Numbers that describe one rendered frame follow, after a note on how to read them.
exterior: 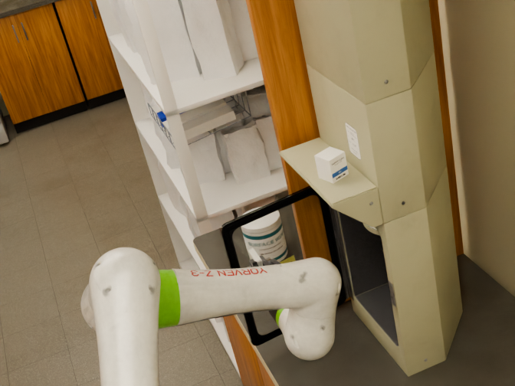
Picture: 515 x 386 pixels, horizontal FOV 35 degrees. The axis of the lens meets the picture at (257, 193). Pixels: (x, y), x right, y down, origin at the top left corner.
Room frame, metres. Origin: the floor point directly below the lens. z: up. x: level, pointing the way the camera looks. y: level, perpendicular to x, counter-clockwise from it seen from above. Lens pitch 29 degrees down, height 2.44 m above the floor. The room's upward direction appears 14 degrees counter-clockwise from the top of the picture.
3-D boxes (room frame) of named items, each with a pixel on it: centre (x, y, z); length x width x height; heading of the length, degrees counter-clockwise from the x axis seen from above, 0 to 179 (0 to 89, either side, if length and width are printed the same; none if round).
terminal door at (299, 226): (1.80, -0.03, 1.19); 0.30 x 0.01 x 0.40; 109
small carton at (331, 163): (1.65, -0.18, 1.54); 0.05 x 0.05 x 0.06; 32
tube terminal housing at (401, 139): (1.74, -0.35, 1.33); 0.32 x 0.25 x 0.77; 13
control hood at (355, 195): (1.70, -0.17, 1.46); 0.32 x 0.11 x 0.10; 13
